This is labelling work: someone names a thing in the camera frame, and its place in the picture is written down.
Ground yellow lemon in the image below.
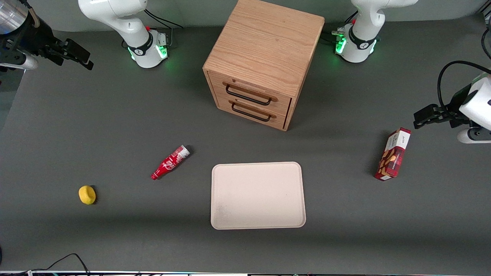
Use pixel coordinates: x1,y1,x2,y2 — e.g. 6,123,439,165
78,185,97,205

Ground red coke bottle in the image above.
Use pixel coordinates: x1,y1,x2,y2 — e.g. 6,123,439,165
151,145,191,181

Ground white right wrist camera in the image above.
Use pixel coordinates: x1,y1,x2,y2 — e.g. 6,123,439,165
0,53,39,72

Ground black table edge cable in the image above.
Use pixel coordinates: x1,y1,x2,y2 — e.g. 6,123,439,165
21,253,91,275

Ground black left arm loop cable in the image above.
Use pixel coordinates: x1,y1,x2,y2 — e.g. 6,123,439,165
437,60,491,112

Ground black curved side cable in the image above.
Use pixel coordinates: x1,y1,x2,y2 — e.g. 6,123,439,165
481,28,491,61

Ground beige rectangular tray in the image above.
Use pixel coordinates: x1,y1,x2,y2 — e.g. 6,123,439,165
211,161,306,230

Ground black metal drawer handle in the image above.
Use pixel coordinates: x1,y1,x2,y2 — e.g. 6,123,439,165
231,102,272,123
225,84,272,106

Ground red cookie box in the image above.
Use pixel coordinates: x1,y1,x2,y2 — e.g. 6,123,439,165
374,127,412,182

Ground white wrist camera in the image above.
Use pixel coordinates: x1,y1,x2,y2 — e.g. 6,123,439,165
456,127,491,145
0,53,39,72

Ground black left arm base cable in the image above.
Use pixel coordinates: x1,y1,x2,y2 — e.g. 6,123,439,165
321,11,359,43

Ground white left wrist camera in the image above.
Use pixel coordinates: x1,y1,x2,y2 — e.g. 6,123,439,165
456,127,491,145

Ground black right arm base cable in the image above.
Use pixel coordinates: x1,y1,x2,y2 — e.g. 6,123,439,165
144,8,184,49

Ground black arm base cable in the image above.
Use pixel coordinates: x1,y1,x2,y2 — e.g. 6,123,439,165
321,11,359,43
144,8,184,49

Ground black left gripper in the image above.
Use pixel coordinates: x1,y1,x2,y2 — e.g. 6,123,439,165
413,83,478,129

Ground wooden drawer front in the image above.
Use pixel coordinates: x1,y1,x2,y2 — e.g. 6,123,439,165
215,94,289,129
208,71,293,116

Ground wooden drawer cabinet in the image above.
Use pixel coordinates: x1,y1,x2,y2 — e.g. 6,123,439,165
203,0,326,132

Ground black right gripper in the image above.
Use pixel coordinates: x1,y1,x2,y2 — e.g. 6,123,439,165
15,21,94,71

